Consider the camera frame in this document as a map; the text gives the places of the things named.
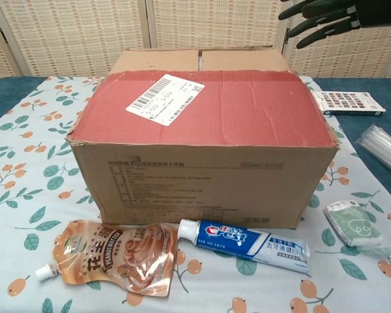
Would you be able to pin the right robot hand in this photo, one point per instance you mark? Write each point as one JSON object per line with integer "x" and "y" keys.
{"x": 378, "y": 13}

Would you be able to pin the large cardboard box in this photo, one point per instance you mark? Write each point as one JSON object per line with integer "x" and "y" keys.
{"x": 198, "y": 179}

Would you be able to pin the flat box with photo grid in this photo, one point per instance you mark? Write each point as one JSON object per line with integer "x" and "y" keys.
{"x": 348, "y": 102}

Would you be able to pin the teal blue table cover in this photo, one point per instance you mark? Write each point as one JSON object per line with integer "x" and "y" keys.
{"x": 348, "y": 127}

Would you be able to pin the bundle of clear straws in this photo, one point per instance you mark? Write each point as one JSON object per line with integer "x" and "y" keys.
{"x": 384, "y": 146}

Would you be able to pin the woven bamboo folding screen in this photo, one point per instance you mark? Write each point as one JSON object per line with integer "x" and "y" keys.
{"x": 215, "y": 26}

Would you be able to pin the green tissue pack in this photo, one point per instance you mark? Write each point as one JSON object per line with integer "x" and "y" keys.
{"x": 352, "y": 225}

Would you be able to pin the Crest toothpaste tube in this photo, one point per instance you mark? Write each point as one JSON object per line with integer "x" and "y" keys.
{"x": 231, "y": 238}

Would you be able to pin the peanut butter spout pouch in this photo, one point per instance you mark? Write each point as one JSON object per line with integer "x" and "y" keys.
{"x": 117, "y": 254}

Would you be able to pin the fruit and leaf print tablecloth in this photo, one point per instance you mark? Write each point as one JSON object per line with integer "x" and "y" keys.
{"x": 19, "y": 163}

